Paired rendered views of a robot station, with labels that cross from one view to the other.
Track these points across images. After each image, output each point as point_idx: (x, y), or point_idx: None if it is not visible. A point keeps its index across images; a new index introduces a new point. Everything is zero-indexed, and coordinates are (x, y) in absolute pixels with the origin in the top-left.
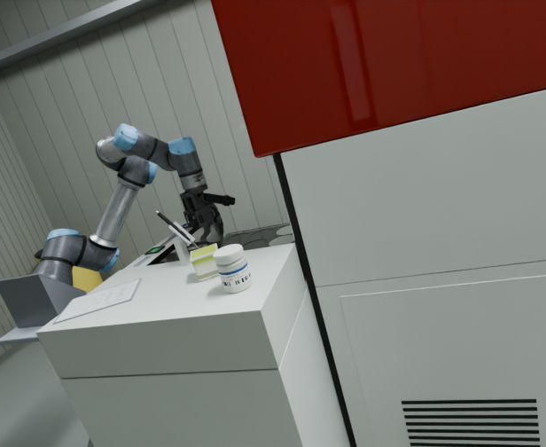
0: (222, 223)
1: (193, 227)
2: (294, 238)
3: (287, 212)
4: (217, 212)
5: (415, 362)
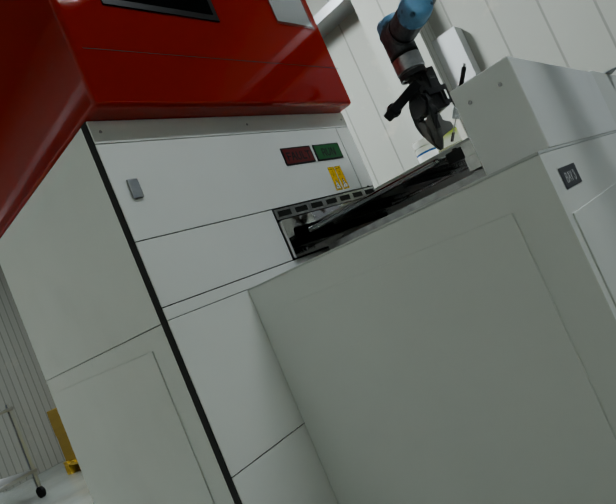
0: (416, 128)
1: (447, 106)
2: (372, 184)
3: (362, 160)
4: (412, 114)
5: None
